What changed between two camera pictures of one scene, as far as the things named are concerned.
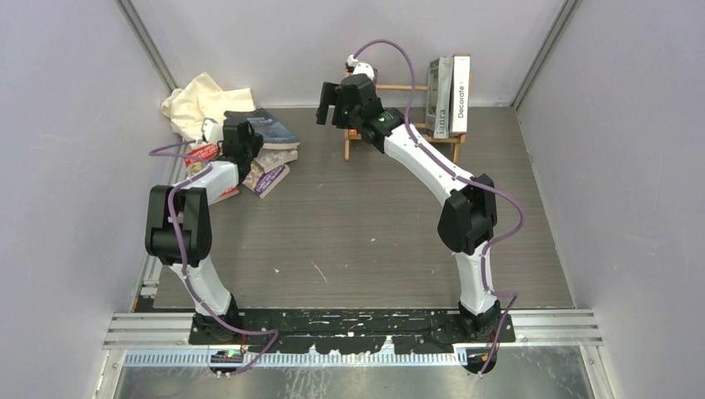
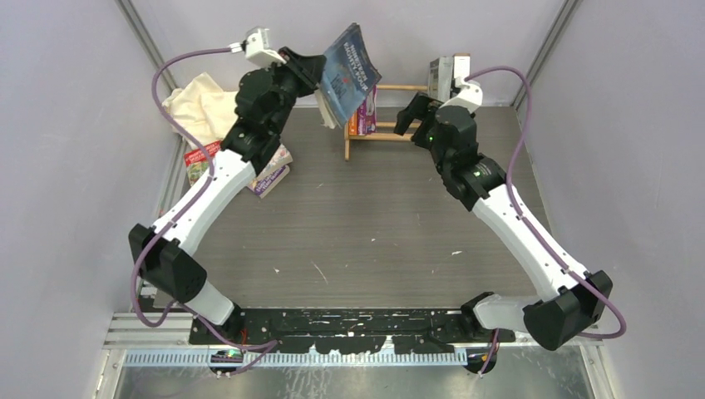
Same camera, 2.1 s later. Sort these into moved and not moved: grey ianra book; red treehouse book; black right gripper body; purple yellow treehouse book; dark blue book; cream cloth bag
Moved: black right gripper body; dark blue book
Not moved: purple yellow treehouse book; grey ianra book; cream cloth bag; red treehouse book
